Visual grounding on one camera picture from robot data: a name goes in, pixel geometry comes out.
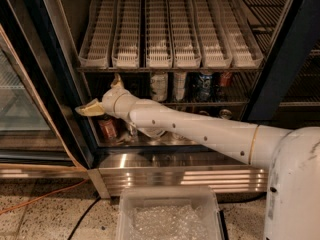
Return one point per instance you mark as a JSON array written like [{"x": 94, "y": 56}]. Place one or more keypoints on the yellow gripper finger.
[
  {"x": 91, "y": 109},
  {"x": 117, "y": 82}
]

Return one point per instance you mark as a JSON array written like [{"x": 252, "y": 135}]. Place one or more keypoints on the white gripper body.
[{"x": 109, "y": 101}]

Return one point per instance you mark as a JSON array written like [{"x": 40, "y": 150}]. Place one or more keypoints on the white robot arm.
[{"x": 291, "y": 157}]

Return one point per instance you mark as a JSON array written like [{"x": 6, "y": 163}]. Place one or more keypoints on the red can bottom shelf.
[{"x": 108, "y": 127}]

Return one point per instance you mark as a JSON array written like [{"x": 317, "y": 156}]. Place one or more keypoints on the red can shelf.
[
  {"x": 225, "y": 79},
  {"x": 108, "y": 127}
]

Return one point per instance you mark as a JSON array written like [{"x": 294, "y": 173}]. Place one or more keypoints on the white shelf tray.
[
  {"x": 126, "y": 44},
  {"x": 184, "y": 39},
  {"x": 158, "y": 45},
  {"x": 214, "y": 46},
  {"x": 98, "y": 40},
  {"x": 244, "y": 48}
]

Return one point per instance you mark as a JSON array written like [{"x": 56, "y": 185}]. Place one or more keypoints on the white can middle shelf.
[{"x": 159, "y": 86}]

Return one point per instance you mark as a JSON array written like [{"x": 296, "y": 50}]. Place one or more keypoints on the white slim can middle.
[{"x": 179, "y": 85}]

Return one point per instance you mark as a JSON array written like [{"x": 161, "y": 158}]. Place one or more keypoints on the stainless fridge base grille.
[{"x": 121, "y": 169}]

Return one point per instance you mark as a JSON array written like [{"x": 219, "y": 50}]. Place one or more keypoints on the glass fridge door left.
[{"x": 30, "y": 144}]

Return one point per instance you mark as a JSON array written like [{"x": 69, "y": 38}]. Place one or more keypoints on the blue can middle shelf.
[{"x": 203, "y": 87}]

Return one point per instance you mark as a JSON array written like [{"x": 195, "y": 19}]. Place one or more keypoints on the red can middle shelf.
[{"x": 225, "y": 79}]

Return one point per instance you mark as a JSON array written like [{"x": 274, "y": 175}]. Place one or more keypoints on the blue white can bottom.
[{"x": 225, "y": 114}]

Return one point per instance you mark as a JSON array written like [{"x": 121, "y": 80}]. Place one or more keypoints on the clear plastic bin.
[{"x": 169, "y": 213}]

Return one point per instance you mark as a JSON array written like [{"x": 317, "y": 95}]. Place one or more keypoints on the middle wire shelf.
[{"x": 191, "y": 89}]

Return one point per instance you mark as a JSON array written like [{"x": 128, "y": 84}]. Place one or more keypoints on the dark fridge centre post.
[{"x": 295, "y": 37}]

